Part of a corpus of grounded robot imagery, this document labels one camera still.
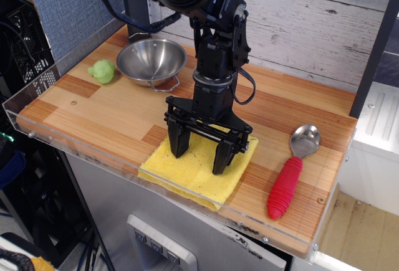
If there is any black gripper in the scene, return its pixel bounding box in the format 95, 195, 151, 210
165, 79, 252, 175

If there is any yellow cloth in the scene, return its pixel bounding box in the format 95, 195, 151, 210
138, 134, 259, 211

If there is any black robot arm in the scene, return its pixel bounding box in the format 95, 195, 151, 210
113, 0, 252, 175

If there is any clear acrylic counter guard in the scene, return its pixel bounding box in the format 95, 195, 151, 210
5, 27, 356, 259

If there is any stainless steel bowl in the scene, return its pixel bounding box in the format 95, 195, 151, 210
117, 39, 188, 92

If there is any green toy figure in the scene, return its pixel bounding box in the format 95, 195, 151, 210
88, 59, 115, 84

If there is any black plastic crate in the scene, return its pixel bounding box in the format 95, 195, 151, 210
1, 0, 56, 102

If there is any red-handled metal spoon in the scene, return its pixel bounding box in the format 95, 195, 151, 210
266, 124, 320, 219

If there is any black vertical post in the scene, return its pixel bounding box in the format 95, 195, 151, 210
349, 0, 398, 118

